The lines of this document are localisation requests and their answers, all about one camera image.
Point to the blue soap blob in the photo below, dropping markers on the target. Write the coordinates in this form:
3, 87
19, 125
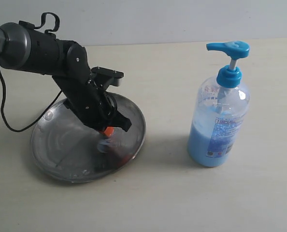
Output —
107, 145

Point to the round stainless steel plate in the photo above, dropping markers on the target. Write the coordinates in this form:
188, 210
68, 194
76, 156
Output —
65, 149

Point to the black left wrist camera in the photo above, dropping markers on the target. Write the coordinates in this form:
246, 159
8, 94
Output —
104, 77

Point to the clear blue pump soap bottle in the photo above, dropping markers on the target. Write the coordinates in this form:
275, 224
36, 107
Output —
221, 104

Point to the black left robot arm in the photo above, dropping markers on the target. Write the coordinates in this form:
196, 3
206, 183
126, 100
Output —
22, 48

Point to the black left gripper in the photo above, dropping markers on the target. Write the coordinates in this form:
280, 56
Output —
103, 117

